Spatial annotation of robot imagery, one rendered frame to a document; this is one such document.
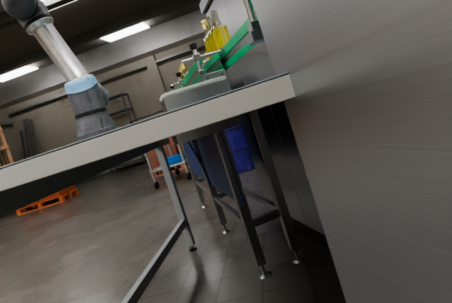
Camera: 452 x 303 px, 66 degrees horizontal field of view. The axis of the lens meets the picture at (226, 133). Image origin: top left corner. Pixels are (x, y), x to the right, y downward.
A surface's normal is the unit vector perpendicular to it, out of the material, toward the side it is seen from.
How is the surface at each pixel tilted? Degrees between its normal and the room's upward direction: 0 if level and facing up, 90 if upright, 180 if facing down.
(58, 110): 90
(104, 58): 90
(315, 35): 90
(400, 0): 90
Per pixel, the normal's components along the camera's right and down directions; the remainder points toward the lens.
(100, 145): -0.11, 0.10
